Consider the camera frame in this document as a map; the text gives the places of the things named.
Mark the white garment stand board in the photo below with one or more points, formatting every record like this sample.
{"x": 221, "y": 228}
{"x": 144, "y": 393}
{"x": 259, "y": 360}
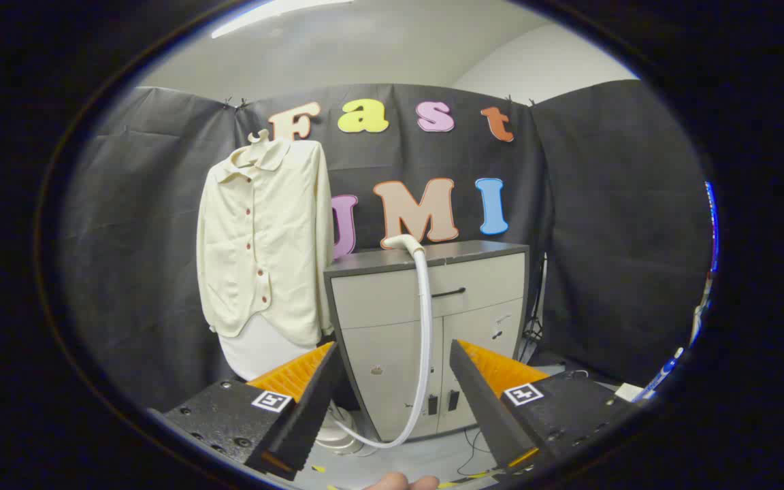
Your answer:
{"x": 256, "y": 350}

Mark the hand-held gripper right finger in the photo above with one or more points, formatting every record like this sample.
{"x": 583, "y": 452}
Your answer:
{"x": 484, "y": 408}

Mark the white garment steamer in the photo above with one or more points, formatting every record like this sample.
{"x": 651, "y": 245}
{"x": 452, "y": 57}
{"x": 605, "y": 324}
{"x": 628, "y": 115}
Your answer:
{"x": 425, "y": 306}

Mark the white steamer base unit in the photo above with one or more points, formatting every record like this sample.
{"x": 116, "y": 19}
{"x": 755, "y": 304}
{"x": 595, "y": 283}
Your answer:
{"x": 339, "y": 439}

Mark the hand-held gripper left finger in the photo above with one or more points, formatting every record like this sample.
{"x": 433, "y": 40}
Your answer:
{"x": 310, "y": 408}

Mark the black backdrop cloth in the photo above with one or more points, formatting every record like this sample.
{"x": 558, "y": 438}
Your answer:
{"x": 603, "y": 238}

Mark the cream button shirt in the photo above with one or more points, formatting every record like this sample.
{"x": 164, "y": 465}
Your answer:
{"x": 276, "y": 238}

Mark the grey cabinet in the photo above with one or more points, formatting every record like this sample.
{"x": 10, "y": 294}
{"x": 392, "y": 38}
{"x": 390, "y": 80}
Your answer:
{"x": 378, "y": 340}

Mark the cream clothes hanger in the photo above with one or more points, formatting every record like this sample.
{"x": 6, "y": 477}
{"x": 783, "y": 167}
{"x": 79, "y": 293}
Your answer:
{"x": 259, "y": 138}

